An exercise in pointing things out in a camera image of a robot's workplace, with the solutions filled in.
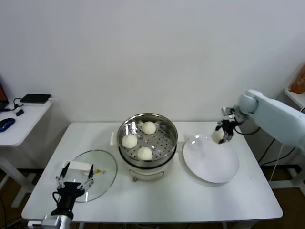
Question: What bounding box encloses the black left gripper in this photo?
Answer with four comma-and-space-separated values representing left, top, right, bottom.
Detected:
55, 162, 95, 212

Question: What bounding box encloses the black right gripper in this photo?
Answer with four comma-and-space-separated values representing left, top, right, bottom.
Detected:
215, 117, 237, 145

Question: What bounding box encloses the white steamed baozi bun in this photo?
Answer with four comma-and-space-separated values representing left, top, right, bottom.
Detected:
142, 121, 157, 135
211, 130, 224, 145
122, 135, 138, 149
136, 146, 153, 161

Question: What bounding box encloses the perforated steel steamer basket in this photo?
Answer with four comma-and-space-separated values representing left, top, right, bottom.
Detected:
117, 113, 179, 167

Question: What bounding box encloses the white round plate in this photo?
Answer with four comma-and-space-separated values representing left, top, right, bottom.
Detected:
183, 134, 240, 184

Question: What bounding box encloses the white side desk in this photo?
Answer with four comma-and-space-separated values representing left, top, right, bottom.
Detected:
0, 101, 53, 208

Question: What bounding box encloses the blue computer mouse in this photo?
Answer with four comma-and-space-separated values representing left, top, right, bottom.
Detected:
0, 118, 16, 133

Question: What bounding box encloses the black flat device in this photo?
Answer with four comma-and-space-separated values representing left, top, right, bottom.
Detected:
20, 94, 52, 104

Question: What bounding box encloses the laptop with orange screen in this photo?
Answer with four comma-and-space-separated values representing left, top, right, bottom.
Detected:
0, 73, 10, 113

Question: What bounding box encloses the right gripper cable bundle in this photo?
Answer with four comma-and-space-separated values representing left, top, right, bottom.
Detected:
233, 125, 261, 136

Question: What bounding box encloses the glass lid with white handle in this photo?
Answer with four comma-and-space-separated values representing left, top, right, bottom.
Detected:
62, 149, 118, 203

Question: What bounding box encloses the black power cable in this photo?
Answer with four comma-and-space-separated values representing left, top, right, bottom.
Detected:
258, 137, 296, 167

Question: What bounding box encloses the white cable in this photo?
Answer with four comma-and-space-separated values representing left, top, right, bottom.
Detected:
270, 142, 285, 182

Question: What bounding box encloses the black adapter with cable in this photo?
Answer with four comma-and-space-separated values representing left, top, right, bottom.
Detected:
2, 97, 25, 117

